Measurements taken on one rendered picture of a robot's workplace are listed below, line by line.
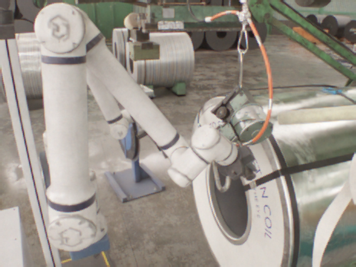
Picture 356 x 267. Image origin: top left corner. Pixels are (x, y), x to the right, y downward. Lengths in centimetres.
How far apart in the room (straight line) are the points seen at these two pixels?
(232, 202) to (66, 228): 138
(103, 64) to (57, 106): 21
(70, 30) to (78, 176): 41
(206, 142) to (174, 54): 557
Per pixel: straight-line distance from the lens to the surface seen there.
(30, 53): 624
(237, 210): 213
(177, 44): 657
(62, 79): 82
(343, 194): 92
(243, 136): 123
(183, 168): 97
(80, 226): 99
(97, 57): 96
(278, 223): 143
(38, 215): 134
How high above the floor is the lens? 181
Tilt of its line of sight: 23 degrees down
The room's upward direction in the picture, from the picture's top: straight up
